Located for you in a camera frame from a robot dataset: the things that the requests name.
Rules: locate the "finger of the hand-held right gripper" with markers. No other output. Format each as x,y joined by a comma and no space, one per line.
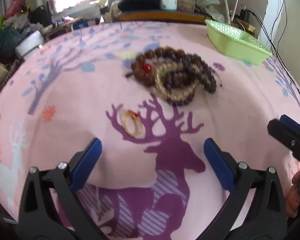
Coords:
293,125
287,137

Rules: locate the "person's right hand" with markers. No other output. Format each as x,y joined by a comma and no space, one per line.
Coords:
293,200

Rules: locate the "wicker box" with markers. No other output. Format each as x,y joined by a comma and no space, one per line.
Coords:
186,5

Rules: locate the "black charger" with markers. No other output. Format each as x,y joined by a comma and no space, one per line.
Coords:
245,13

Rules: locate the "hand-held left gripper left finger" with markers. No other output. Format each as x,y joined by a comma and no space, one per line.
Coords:
90,160

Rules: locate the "black cloth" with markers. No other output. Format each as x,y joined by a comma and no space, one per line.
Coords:
140,1

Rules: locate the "green plastic basket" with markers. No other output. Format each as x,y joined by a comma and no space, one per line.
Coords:
230,45

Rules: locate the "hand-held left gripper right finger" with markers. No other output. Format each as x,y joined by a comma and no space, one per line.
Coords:
217,160

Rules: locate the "black bag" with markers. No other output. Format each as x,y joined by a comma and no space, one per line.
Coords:
40,15

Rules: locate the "grey hanging cloth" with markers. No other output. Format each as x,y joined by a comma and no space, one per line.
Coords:
212,0

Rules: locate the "low wooden table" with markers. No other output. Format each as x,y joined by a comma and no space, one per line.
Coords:
62,25

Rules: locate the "white router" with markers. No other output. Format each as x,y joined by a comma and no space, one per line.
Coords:
232,13

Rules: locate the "wooden desk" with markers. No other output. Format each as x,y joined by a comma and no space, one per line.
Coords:
160,17

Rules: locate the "white pot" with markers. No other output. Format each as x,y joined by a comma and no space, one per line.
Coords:
30,43

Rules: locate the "pink printed blanket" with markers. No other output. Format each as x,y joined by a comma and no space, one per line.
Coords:
65,92

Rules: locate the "white mug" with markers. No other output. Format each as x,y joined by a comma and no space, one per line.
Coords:
168,2

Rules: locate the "red bag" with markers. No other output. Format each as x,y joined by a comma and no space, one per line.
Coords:
15,6

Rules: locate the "dark green bag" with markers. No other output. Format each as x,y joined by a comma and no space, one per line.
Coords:
7,40

